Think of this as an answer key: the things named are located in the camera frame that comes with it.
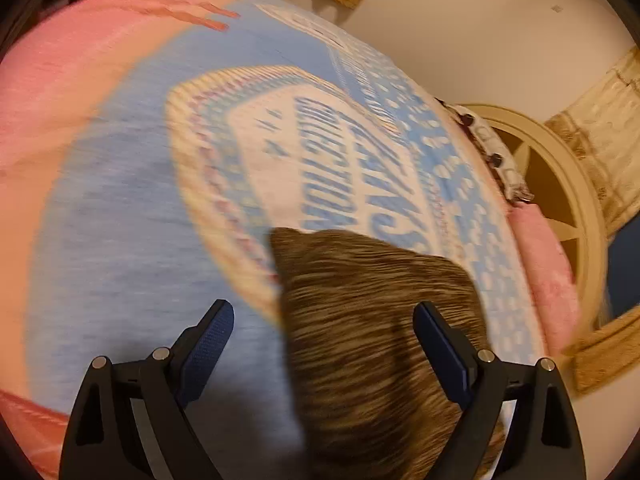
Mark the folded pink blanket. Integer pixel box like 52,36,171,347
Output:
508,203,580,356

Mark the beige side curtain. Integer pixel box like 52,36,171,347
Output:
546,47,640,236

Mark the cream wooden headboard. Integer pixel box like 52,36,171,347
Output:
465,103,639,396

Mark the brown knitted sun-pattern sweater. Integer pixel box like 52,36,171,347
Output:
270,228,488,479

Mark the patterned white brown pillow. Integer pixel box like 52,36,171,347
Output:
436,99,535,205

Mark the pink and blue bedspread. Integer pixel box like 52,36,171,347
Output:
1,0,546,479

